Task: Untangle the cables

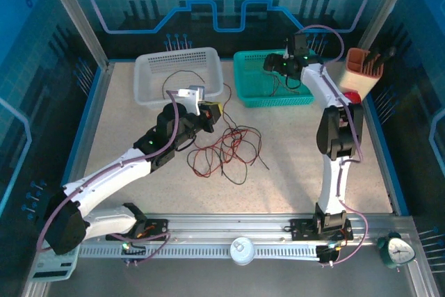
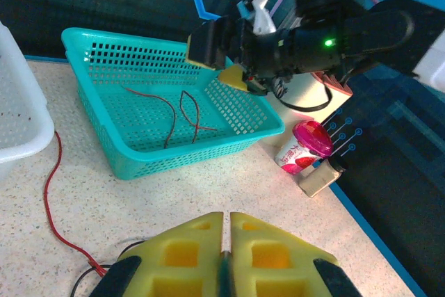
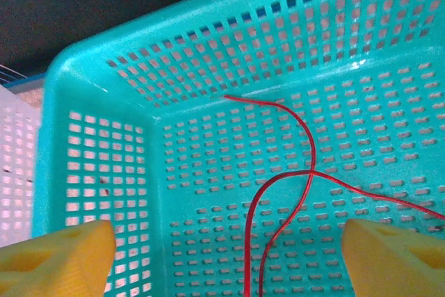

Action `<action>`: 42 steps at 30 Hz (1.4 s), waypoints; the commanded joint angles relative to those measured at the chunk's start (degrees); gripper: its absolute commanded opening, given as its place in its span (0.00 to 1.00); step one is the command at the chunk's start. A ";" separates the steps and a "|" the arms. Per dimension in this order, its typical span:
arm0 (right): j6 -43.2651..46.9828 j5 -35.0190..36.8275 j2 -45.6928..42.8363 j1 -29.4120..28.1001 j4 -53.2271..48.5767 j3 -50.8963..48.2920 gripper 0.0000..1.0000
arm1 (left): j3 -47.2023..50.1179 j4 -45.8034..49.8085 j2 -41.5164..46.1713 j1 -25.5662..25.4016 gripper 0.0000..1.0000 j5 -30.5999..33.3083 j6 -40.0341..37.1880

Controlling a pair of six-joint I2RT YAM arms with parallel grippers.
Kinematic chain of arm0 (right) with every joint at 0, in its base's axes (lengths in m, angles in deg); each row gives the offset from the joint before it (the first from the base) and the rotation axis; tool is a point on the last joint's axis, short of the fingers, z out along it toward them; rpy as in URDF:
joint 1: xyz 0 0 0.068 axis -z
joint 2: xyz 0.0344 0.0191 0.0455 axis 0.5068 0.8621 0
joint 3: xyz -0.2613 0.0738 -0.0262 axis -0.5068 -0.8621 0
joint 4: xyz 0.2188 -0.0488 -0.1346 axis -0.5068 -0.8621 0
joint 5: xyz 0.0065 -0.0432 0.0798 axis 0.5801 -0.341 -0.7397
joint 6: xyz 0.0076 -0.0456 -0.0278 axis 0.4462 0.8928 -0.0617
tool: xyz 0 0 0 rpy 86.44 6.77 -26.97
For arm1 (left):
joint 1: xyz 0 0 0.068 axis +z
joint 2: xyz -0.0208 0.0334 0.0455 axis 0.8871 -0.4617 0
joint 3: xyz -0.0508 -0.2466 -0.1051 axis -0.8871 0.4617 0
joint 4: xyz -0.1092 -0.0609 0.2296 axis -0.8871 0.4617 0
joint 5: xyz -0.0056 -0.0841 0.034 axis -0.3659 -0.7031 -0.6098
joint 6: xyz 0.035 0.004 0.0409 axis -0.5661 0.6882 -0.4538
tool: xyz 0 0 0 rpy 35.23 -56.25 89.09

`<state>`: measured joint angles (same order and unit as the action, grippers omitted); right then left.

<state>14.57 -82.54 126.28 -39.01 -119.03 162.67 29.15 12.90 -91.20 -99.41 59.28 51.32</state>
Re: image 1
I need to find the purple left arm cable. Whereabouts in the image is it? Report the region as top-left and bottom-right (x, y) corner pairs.
(36, 90), (181, 265)

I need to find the white round can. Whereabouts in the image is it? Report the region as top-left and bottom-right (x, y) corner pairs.
(229, 236), (257, 266)

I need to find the white desk calculator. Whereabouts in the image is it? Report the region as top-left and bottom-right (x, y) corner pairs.
(27, 253), (79, 282)

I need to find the green alarm clock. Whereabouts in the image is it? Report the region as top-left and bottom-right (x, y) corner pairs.
(377, 232), (417, 270)

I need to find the white slotted cable duct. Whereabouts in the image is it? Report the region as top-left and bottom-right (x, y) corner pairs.
(79, 243), (321, 262)

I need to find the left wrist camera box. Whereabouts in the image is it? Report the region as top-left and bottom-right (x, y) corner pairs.
(175, 85), (207, 117)

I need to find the black utensil handle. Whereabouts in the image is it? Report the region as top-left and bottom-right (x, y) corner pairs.
(373, 46), (397, 70)

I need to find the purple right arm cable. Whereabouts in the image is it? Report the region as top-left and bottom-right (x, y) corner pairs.
(297, 24), (370, 266)

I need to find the pink heart-shaped container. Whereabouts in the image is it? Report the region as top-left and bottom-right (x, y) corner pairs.
(343, 90), (362, 104)

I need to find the white orange utensil holder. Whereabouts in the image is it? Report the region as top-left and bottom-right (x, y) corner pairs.
(337, 47), (385, 100)

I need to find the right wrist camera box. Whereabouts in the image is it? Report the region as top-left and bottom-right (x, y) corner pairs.
(284, 32), (310, 58)

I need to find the small circuit board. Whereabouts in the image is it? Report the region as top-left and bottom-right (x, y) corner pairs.
(120, 237), (147, 266)
(316, 243), (343, 267)

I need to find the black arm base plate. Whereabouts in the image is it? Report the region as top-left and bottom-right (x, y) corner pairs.
(290, 218), (354, 242)
(106, 218), (170, 242)

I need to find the teal plastic mesh basket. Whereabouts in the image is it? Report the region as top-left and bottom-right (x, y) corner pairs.
(232, 49), (316, 109)

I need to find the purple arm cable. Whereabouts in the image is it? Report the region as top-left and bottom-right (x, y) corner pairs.
(36, 90), (181, 265)
(297, 24), (370, 266)

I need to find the white plastic mesh basket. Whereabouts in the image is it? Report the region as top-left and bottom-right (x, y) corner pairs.
(133, 47), (225, 107)

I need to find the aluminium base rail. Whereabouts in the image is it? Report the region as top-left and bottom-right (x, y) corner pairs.
(44, 212), (414, 246)

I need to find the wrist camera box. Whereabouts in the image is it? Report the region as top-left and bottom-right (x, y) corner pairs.
(175, 85), (207, 117)
(284, 32), (310, 58)

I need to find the aluminium frame post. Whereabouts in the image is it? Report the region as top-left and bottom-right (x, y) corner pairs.
(38, 0), (111, 68)
(357, 0), (420, 58)

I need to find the thin black cable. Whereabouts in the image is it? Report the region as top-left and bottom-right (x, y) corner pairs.
(186, 126), (250, 186)
(161, 70), (209, 100)
(222, 125), (270, 171)

